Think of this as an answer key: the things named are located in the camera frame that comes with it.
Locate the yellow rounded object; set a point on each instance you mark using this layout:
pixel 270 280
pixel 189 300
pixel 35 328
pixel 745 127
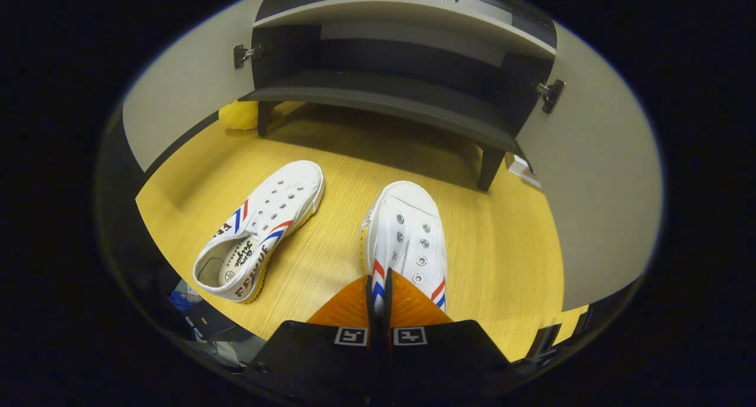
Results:
pixel 239 116

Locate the white cabinet door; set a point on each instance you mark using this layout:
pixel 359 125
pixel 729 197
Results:
pixel 596 176
pixel 189 88

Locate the white and grey shoe cabinet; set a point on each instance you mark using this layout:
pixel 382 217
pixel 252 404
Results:
pixel 384 94

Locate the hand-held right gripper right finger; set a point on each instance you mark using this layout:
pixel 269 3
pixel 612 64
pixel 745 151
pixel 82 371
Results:
pixel 388 348

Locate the metal door hinge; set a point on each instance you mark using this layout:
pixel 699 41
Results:
pixel 243 55
pixel 552 94

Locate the small white box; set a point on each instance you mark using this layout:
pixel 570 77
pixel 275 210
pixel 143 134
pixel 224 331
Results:
pixel 524 171

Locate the white canvas shoe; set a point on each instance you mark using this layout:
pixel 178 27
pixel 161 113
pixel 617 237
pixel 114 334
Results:
pixel 271 218
pixel 407 230

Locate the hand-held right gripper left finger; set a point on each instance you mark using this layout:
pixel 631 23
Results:
pixel 372 348

